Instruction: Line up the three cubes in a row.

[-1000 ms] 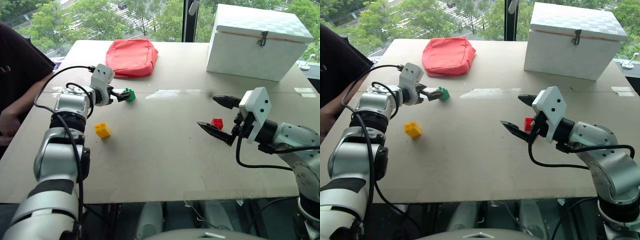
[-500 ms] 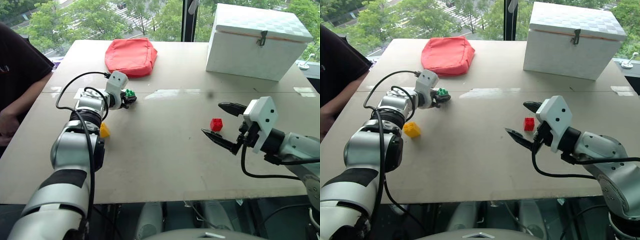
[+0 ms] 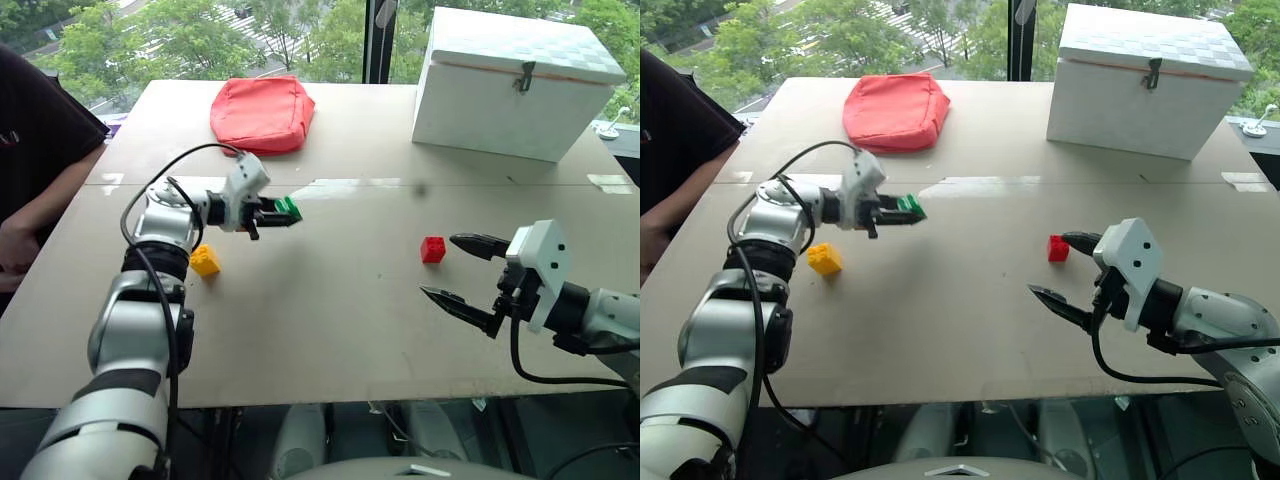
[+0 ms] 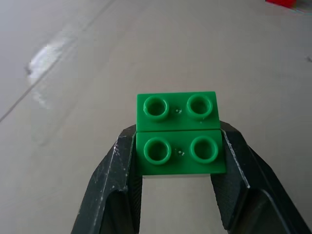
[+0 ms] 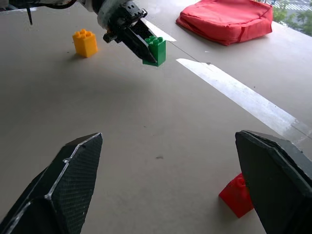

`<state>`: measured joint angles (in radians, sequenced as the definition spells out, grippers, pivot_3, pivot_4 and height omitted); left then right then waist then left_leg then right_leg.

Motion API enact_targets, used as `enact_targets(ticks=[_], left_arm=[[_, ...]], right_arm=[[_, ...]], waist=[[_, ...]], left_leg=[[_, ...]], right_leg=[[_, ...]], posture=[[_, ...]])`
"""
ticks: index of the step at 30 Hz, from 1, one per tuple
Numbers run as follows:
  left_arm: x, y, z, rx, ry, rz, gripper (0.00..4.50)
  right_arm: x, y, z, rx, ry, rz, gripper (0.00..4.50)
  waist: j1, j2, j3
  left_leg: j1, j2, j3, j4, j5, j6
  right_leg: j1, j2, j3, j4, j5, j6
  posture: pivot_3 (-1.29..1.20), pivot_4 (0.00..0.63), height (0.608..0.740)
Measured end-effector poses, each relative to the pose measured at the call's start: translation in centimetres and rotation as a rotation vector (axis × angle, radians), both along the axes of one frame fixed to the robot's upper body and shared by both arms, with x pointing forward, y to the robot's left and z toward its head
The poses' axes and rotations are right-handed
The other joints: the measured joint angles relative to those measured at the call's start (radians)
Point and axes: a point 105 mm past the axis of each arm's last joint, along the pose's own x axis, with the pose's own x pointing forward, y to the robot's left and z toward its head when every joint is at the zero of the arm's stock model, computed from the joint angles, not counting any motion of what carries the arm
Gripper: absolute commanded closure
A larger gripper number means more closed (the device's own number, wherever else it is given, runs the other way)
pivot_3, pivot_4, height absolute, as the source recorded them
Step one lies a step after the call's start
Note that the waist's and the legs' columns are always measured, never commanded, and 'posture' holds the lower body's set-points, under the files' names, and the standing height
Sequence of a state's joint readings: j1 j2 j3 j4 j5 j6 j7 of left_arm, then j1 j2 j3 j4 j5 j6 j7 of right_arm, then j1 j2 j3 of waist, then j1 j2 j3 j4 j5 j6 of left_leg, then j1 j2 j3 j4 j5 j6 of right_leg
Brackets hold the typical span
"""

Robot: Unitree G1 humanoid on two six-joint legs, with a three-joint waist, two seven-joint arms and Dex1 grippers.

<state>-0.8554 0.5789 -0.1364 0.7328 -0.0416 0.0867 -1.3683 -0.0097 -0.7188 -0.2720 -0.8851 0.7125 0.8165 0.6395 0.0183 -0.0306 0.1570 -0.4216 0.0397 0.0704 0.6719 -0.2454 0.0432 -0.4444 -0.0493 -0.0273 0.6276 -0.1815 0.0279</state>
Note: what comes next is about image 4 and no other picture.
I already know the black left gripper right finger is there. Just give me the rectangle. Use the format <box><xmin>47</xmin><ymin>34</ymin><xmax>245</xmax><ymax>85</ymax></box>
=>
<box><xmin>210</xmin><ymin>121</ymin><xmax>312</xmax><ymax>234</ymax></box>

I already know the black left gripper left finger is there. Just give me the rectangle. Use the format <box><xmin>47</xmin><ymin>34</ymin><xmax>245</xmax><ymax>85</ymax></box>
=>
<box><xmin>71</xmin><ymin>124</ymin><xmax>143</xmax><ymax>234</ymax></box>

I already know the green studded building block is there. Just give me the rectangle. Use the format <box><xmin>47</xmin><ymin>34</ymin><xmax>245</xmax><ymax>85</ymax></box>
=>
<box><xmin>135</xmin><ymin>91</ymin><xmax>227</xmax><ymax>177</ymax></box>

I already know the red building block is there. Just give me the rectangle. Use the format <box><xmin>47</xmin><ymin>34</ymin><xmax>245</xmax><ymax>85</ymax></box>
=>
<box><xmin>265</xmin><ymin>0</ymin><xmax>297</xmax><ymax>6</ymax></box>

